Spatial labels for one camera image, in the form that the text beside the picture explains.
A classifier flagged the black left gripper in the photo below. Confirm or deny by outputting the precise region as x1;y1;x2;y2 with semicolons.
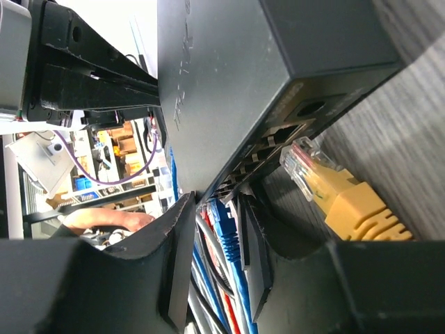
1;1;160;127

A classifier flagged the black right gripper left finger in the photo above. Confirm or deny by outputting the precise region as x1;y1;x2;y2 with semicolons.
1;193;195;333

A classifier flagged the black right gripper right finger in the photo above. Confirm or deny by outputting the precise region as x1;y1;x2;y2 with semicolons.
239;194;444;333

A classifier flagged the red ethernet cable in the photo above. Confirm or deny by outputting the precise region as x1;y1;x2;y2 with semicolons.
200;205;243;334

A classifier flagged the blue ethernet cable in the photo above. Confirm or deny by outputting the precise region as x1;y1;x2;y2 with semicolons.
168;145;260;334

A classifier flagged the black network switch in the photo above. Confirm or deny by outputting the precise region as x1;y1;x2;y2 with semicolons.
157;1;403;204

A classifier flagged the person hand in background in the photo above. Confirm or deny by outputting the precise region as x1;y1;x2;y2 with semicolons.
63;208;155;235

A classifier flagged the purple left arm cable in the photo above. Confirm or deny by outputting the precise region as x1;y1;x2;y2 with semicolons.
54;130;159;187

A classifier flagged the grey ethernet cable coil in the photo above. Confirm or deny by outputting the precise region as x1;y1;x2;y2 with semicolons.
187;214;237;334

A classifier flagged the black power cable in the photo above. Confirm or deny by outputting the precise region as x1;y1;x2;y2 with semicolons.
189;222;236;334

